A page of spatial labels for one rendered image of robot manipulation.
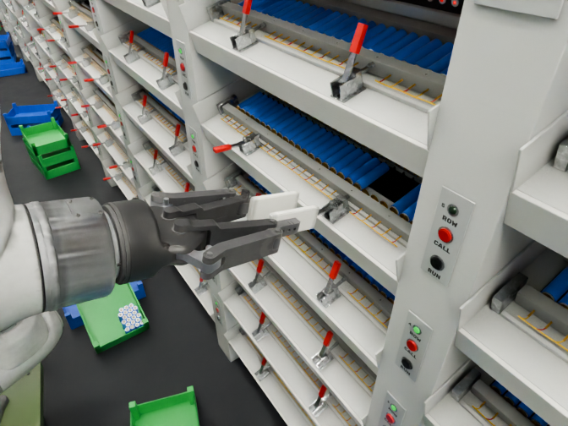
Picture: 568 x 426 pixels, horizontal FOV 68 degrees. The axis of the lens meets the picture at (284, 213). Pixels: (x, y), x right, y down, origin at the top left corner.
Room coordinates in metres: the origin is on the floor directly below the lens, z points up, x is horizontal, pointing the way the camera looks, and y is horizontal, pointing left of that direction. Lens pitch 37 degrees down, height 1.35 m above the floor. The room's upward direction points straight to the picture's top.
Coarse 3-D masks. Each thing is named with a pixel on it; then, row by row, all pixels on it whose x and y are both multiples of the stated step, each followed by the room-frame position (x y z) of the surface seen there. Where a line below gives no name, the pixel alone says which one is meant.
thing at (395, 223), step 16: (224, 112) 0.91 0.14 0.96; (240, 112) 0.87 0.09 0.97; (256, 128) 0.79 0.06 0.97; (272, 144) 0.74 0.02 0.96; (288, 144) 0.72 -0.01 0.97; (304, 160) 0.66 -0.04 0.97; (320, 176) 0.62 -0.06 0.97; (336, 176) 0.61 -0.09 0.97; (336, 192) 0.59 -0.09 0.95; (352, 192) 0.56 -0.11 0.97; (368, 208) 0.52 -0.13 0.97; (384, 208) 0.52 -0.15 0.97; (384, 224) 0.50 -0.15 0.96; (400, 224) 0.48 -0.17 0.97
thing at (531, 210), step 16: (544, 128) 0.34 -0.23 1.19; (560, 128) 0.35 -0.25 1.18; (528, 144) 0.32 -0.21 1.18; (544, 144) 0.34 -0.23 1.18; (560, 144) 0.34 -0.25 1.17; (528, 160) 0.33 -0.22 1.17; (544, 160) 0.35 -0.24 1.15; (560, 160) 0.34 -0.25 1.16; (528, 176) 0.34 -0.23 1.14; (544, 176) 0.34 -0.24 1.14; (560, 176) 0.33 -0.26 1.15; (512, 192) 0.32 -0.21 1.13; (528, 192) 0.32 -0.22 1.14; (544, 192) 0.32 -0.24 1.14; (560, 192) 0.31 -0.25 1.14; (512, 208) 0.32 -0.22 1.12; (528, 208) 0.31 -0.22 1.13; (544, 208) 0.30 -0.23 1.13; (560, 208) 0.30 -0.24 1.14; (512, 224) 0.32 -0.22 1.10; (528, 224) 0.31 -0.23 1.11; (544, 224) 0.30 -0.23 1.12; (560, 224) 0.29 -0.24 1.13; (544, 240) 0.30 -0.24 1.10; (560, 240) 0.29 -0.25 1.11
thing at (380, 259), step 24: (216, 96) 0.92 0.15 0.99; (240, 96) 0.96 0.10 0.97; (216, 120) 0.90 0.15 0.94; (216, 144) 0.85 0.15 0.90; (264, 168) 0.70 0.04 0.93; (288, 168) 0.68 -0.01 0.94; (312, 192) 0.61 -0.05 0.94; (360, 216) 0.53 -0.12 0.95; (336, 240) 0.51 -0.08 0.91; (360, 240) 0.49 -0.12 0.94; (384, 240) 0.48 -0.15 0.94; (360, 264) 0.47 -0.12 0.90; (384, 264) 0.44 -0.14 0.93
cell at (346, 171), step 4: (360, 156) 0.65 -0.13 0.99; (364, 156) 0.65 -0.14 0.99; (368, 156) 0.65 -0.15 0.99; (356, 160) 0.64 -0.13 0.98; (360, 160) 0.64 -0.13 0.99; (364, 160) 0.64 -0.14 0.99; (368, 160) 0.64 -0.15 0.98; (352, 164) 0.63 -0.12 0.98; (356, 164) 0.63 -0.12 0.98; (360, 164) 0.63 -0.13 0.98; (344, 168) 0.63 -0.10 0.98; (348, 168) 0.63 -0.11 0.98; (352, 168) 0.63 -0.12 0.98; (356, 168) 0.63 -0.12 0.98; (340, 172) 0.62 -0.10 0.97; (344, 172) 0.62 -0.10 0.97; (348, 172) 0.62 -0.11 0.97; (344, 176) 0.62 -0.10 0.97
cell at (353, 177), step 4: (372, 160) 0.63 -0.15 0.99; (376, 160) 0.63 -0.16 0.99; (364, 164) 0.63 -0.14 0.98; (368, 164) 0.63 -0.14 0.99; (372, 164) 0.63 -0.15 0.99; (376, 164) 0.63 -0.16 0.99; (360, 168) 0.62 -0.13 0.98; (364, 168) 0.62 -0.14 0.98; (368, 168) 0.62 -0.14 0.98; (372, 168) 0.62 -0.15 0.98; (352, 172) 0.61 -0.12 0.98; (356, 172) 0.61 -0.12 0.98; (360, 172) 0.61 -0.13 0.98; (364, 172) 0.61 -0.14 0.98; (348, 176) 0.61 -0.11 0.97; (352, 176) 0.60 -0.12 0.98; (356, 176) 0.60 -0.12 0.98; (360, 176) 0.61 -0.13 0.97; (352, 180) 0.60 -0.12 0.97; (356, 180) 0.60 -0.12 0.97; (352, 184) 0.60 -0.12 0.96
